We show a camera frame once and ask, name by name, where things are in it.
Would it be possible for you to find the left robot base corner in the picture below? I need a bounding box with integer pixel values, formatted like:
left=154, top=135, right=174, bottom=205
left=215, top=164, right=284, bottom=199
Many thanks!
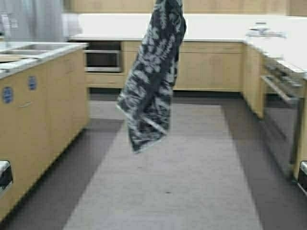
left=0, top=161, right=13, bottom=195

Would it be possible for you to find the black white patterned cloth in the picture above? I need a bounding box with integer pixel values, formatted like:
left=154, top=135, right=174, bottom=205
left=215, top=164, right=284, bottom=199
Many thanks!
left=117, top=0, right=187, bottom=154

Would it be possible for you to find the built-in steel microwave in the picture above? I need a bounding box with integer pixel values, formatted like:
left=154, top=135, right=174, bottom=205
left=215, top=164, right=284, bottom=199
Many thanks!
left=84, top=41, right=122, bottom=73

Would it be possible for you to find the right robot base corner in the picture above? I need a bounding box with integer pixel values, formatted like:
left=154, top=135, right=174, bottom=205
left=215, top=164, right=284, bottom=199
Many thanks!
left=298, top=161, right=307, bottom=194

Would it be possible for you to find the island stainless sink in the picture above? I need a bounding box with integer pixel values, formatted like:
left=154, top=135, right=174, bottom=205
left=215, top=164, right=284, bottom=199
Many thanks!
left=0, top=44, right=69, bottom=55

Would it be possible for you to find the stainless steel oven range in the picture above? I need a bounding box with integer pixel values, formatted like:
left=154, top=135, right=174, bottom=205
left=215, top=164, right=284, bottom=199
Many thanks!
left=260, top=56, right=307, bottom=178

